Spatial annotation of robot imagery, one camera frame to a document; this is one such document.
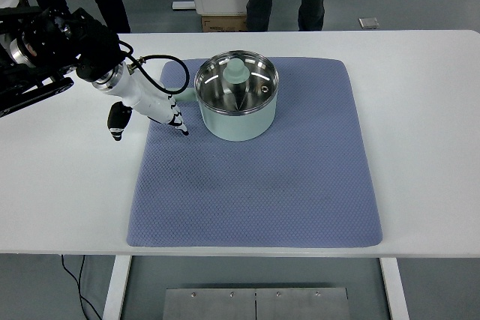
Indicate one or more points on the grey metal plate with screws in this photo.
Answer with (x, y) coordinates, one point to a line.
(255, 305)

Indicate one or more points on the white pedestal base bar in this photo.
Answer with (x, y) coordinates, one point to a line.
(183, 5)

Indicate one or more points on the blue textured mat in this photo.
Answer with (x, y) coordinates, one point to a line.
(243, 207)

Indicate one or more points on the grey floor socket plate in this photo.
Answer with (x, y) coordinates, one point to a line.
(368, 23)

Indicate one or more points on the white side table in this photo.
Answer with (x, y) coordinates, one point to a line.
(5, 2)

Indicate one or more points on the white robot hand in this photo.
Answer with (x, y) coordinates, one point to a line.
(150, 104)

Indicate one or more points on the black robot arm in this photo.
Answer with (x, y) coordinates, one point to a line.
(93, 42)

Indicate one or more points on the white table leg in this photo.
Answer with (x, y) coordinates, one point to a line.
(395, 290)
(116, 290)

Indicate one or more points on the cardboard box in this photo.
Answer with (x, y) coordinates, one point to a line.
(221, 23)

